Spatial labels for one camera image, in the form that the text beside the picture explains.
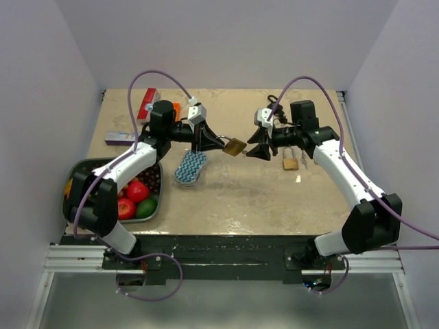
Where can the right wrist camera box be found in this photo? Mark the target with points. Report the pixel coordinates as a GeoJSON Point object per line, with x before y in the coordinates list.
{"type": "Point", "coordinates": [263, 119]}

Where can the orange flower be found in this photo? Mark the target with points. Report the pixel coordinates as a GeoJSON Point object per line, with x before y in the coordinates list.
{"type": "Point", "coordinates": [67, 189]}

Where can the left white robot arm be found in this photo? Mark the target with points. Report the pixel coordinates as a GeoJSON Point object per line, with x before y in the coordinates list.
{"type": "Point", "coordinates": [92, 201]}

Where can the blue zigzag sponge pack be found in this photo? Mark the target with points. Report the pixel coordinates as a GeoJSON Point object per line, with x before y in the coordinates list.
{"type": "Point", "coordinates": [188, 173]}

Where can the purple white toothpaste box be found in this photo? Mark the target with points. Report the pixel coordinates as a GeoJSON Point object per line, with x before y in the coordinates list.
{"type": "Point", "coordinates": [115, 138]}

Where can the brass padlock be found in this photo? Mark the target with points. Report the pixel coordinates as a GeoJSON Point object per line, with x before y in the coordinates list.
{"type": "Point", "coordinates": [233, 146]}
{"type": "Point", "coordinates": [290, 162]}

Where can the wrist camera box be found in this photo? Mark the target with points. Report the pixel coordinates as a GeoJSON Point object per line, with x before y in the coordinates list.
{"type": "Point", "coordinates": [196, 111]}
{"type": "Point", "coordinates": [263, 119]}

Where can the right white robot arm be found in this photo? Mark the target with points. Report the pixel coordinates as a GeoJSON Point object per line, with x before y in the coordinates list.
{"type": "Point", "coordinates": [372, 222]}

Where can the small red fruits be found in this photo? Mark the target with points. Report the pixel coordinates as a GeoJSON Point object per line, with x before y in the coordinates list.
{"type": "Point", "coordinates": [125, 186]}

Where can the red apple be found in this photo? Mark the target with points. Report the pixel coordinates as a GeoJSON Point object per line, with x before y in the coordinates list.
{"type": "Point", "coordinates": [126, 209]}
{"type": "Point", "coordinates": [137, 192]}

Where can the orange razor package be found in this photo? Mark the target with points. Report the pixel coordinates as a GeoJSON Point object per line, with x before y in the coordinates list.
{"type": "Point", "coordinates": [176, 107]}

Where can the aluminium rail frame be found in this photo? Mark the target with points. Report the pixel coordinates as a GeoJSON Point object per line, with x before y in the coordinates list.
{"type": "Point", "coordinates": [235, 197]}

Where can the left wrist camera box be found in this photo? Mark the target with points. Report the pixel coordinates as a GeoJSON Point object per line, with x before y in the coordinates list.
{"type": "Point", "coordinates": [196, 111]}

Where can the astronaut keychain with keys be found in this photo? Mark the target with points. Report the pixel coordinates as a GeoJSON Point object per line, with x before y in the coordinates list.
{"type": "Point", "coordinates": [303, 159]}

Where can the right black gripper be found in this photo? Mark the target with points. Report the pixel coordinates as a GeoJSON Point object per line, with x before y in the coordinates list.
{"type": "Point", "coordinates": [261, 151]}

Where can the green avocado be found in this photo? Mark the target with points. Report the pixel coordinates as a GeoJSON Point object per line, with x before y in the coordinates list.
{"type": "Point", "coordinates": [146, 208]}

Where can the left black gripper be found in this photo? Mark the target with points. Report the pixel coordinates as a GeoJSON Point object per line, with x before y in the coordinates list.
{"type": "Point", "coordinates": [203, 138]}

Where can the red box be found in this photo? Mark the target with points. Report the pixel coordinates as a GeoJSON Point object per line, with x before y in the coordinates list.
{"type": "Point", "coordinates": [150, 98]}

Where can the red apple back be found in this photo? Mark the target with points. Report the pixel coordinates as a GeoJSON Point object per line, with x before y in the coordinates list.
{"type": "Point", "coordinates": [137, 192]}

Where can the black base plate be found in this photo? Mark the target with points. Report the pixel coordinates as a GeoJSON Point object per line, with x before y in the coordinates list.
{"type": "Point", "coordinates": [158, 258]}

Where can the dark grape bunch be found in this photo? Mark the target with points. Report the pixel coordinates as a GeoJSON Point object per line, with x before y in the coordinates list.
{"type": "Point", "coordinates": [151, 177]}

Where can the grey fruit tray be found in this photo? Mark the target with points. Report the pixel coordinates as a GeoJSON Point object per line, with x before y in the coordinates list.
{"type": "Point", "coordinates": [154, 195]}

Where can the red apple front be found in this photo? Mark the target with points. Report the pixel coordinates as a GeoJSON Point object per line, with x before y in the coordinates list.
{"type": "Point", "coordinates": [126, 209]}

